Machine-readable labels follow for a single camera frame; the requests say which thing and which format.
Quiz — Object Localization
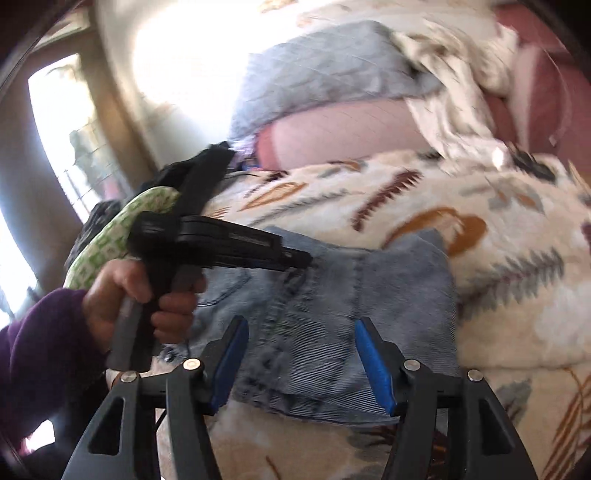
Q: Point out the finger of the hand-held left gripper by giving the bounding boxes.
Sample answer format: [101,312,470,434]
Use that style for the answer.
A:
[283,247,313,271]

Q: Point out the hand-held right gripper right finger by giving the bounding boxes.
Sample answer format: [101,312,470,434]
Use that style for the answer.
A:
[355,316,539,480]

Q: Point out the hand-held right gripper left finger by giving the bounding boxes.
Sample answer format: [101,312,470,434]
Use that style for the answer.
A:
[60,315,250,480]

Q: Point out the blue denim pants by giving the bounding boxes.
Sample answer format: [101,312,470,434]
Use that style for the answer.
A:
[152,225,462,425]

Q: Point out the person's left forearm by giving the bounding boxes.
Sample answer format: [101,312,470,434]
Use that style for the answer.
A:
[0,288,112,444]

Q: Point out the person's left hand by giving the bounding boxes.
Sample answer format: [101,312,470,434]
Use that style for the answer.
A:
[82,259,208,344]

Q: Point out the black clothing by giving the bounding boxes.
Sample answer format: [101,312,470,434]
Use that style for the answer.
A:
[150,166,185,190]

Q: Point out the purple plastic bag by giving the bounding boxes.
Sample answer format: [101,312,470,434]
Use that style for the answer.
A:
[231,138,259,171]

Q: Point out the green patterned quilt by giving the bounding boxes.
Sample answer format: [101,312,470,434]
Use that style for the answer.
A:
[65,185,181,291]

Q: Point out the dark grey clothing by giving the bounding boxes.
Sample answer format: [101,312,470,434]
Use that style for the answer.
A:
[69,200,123,259]

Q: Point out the pink folded quilt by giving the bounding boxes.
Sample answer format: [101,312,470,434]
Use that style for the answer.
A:
[256,99,437,171]

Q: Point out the leaf print bedspread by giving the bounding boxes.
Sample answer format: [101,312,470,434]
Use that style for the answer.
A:
[157,150,591,480]

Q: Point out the blue-grey quilted pillow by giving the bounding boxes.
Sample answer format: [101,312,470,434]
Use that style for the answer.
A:
[228,21,439,141]

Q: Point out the white printed cloth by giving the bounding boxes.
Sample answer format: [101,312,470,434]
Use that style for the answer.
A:
[392,18,522,169]

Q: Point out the pink padded headboard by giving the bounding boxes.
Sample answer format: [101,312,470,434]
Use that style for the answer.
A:
[485,0,591,167]

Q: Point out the wooden door frame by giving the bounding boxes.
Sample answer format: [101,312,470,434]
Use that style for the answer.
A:
[69,14,160,195]

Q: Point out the white cable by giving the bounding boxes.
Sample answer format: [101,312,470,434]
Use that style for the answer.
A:
[538,46,573,145]

